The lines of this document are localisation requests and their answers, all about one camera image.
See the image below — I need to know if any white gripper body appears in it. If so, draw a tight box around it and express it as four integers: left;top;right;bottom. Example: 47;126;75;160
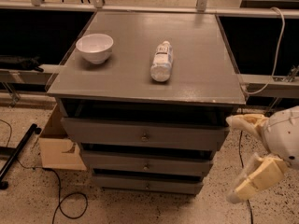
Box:
262;106;299;170

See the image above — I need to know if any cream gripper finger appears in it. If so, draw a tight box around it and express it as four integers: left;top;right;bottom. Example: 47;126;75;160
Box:
226;153;289;203
226;114;268;140

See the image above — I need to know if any grey drawer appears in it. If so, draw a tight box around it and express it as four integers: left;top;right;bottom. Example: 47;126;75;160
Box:
81;151;212;176
93;175;203;195
61;118;228;151

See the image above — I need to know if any grey top drawer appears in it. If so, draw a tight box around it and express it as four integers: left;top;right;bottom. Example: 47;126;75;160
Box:
61;118;228;151

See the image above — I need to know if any grey drawer cabinet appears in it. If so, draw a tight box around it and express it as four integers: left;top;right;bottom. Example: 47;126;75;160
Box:
49;12;245;184

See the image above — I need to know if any grey bottom drawer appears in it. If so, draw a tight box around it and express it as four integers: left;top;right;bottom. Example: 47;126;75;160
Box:
93;175;203;195

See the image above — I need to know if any clear plastic bottle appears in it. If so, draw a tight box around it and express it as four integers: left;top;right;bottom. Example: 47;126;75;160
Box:
150;41;173;82

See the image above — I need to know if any white ceramic bowl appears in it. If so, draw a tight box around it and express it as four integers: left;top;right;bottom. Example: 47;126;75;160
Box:
76;34;114;64

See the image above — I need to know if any cardboard box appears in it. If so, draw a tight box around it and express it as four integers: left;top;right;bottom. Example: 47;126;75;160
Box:
38;105;87;171

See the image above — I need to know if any black cloth bag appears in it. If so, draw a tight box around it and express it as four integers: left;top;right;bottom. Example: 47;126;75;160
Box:
0;55;44;72

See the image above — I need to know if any black metal stand leg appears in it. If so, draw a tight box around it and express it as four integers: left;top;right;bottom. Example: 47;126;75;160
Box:
0;124;41;190

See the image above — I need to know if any black floor cable right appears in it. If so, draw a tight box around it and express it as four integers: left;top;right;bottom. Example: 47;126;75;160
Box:
237;107;255;224

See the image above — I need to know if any black floor cable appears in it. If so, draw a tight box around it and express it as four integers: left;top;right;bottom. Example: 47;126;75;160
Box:
237;107;255;224
0;119;89;224

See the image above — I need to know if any white hanging cable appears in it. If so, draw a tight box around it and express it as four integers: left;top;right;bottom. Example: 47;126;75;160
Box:
241;7;287;96

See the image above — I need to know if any black floor cable left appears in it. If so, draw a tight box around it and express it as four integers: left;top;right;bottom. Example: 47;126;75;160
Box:
0;119;89;224

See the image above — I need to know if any metal frame rail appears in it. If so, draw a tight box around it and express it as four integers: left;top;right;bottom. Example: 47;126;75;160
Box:
0;0;299;20

